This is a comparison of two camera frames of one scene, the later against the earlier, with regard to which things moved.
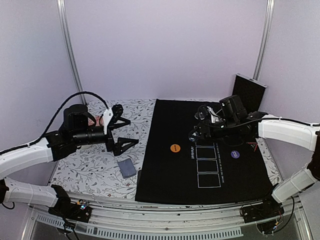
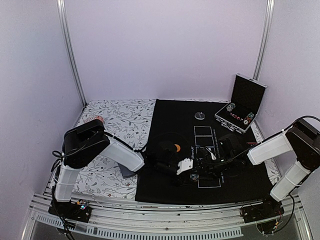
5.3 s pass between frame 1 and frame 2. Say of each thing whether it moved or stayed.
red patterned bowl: stayed
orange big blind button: stayed
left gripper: moved
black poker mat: stayed
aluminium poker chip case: stayed
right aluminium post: stayed
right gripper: moved
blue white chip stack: moved
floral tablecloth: stayed
